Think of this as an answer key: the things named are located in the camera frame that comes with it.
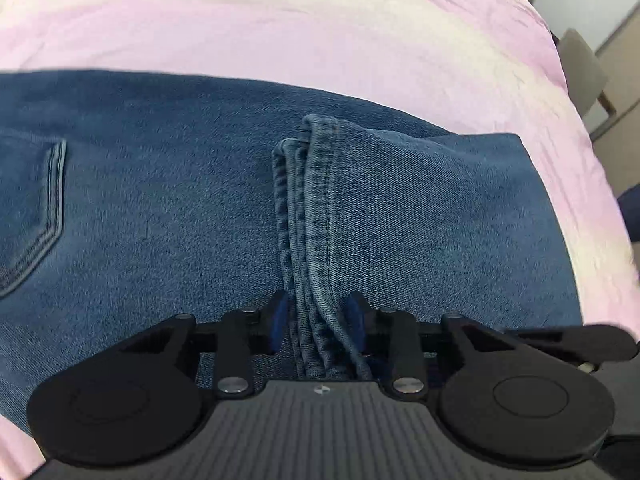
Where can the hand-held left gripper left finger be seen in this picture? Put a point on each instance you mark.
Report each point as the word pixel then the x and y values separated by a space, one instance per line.
pixel 278 321

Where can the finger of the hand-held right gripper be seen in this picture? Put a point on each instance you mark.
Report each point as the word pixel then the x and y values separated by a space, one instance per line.
pixel 575 342

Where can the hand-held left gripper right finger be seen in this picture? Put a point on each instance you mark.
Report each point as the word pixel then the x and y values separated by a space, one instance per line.
pixel 353 321

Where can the blue jeans pants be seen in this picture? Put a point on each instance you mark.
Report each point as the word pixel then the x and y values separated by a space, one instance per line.
pixel 200 220

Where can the grey chair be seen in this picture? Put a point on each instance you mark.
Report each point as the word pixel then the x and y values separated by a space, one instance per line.
pixel 582 70

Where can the pink floral blanket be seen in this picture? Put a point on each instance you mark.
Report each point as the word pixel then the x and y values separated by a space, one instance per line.
pixel 300 25

